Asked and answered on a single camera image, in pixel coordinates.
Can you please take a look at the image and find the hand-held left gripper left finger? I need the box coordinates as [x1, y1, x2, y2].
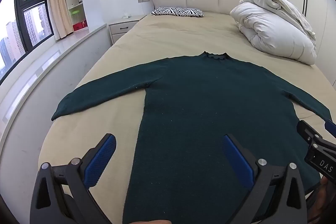
[30, 133, 117, 224]

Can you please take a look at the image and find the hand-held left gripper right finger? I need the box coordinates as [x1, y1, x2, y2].
[222, 134, 308, 224]

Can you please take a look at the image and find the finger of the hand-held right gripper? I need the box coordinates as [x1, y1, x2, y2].
[324, 119, 336, 138]
[297, 120, 324, 151]

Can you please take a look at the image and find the dark green knit sweater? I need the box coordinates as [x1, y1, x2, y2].
[51, 51, 332, 224]

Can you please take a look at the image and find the person's right hand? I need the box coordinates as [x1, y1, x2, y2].
[316, 177, 336, 214]

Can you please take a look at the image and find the white bay window sill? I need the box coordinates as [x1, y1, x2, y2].
[0, 23, 111, 214]

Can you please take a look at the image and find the white folded duvet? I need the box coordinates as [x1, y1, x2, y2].
[230, 0, 318, 65]

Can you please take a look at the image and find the white wardrobe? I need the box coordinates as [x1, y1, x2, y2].
[286, 0, 336, 88]

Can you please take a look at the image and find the white nightstand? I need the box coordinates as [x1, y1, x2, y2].
[108, 15, 146, 45]

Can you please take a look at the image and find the bed with beige sheet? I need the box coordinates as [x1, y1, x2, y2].
[38, 13, 336, 224]

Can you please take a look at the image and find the zebra print pillow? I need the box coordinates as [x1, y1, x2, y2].
[151, 7, 205, 18]

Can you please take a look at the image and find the black framed window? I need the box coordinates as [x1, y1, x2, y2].
[0, 0, 55, 83]

